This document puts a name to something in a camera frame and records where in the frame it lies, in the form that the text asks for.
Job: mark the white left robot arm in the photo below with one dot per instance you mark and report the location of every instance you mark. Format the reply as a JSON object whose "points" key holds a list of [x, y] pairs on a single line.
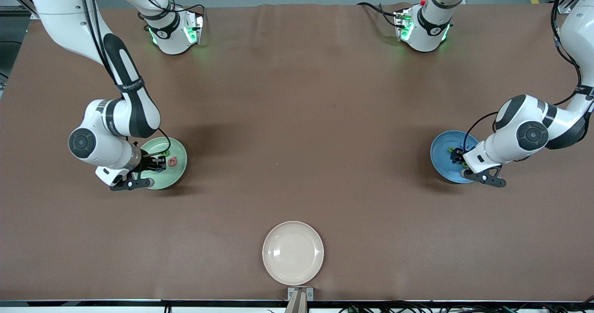
{"points": [[531, 135]]}

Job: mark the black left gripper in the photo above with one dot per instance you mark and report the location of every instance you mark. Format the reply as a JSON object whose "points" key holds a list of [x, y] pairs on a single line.
{"points": [[457, 156]]}

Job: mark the beige post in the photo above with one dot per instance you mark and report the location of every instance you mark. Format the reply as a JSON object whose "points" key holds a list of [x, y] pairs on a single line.
{"points": [[297, 304]]}

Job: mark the blue plate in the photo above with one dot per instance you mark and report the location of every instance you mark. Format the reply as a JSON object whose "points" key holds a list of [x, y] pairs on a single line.
{"points": [[441, 159]]}

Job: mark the beige plate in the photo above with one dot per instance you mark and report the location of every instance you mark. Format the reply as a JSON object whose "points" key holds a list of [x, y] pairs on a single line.
{"points": [[292, 252]]}

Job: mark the light green plate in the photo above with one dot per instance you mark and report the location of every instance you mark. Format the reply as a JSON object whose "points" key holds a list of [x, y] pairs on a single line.
{"points": [[176, 178]]}

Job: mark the grey metal bracket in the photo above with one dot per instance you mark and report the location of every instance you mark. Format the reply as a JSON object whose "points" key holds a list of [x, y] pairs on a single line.
{"points": [[290, 294]]}

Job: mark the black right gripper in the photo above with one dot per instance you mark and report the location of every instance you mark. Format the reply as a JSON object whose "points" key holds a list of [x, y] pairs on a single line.
{"points": [[148, 161]]}

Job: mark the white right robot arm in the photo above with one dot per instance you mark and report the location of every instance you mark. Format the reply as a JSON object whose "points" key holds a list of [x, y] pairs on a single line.
{"points": [[116, 118]]}

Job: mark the brown table cover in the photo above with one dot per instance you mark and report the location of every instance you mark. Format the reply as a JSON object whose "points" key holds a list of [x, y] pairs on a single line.
{"points": [[297, 94]]}

